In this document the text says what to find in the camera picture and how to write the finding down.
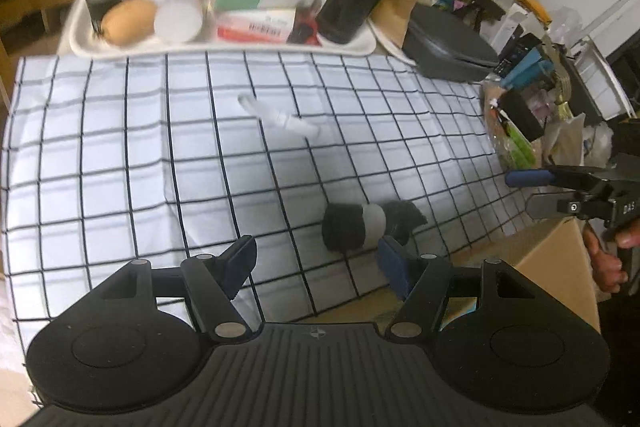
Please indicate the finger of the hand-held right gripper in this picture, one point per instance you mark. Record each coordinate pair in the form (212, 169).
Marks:
(530, 178)
(555, 207)

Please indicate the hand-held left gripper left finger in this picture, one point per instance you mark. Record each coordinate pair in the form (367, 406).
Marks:
(240, 267)

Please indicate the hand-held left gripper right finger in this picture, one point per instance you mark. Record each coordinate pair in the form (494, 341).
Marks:
(395, 267)

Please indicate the brown cardboard box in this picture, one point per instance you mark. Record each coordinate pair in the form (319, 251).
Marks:
(555, 267)

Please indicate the black grey sock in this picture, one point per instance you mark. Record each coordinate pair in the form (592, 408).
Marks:
(350, 227)

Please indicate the person's right hand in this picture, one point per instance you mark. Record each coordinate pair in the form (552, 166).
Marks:
(607, 272)

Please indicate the clear bag of green snacks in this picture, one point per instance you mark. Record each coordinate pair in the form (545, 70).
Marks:
(515, 152)

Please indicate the small black box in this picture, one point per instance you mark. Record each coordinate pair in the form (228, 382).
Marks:
(522, 114)

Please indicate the blue carton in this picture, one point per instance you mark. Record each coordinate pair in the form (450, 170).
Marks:
(530, 67)

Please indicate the white plastic container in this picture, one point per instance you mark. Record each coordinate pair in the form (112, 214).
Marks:
(610, 87)

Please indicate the grey zip case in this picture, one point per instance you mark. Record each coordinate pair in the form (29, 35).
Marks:
(445, 52)

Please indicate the white black checked tablecloth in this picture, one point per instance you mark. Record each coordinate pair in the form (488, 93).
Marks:
(125, 157)

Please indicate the yellow orange packet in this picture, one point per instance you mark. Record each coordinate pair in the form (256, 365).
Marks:
(530, 4)

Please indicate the small black tripod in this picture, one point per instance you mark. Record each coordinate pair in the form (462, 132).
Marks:
(482, 7)

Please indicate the white plate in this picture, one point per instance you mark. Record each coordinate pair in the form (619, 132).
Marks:
(392, 47)

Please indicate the cream plastic tray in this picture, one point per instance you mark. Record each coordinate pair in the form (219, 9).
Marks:
(150, 50)

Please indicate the red white flat box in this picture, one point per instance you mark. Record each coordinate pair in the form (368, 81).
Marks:
(255, 27)

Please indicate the red black small gadget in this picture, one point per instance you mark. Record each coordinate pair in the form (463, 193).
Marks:
(302, 29)

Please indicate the white round jar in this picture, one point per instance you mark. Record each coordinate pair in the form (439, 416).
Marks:
(177, 19)

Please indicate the tan round pouch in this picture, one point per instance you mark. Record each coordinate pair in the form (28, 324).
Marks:
(130, 19)

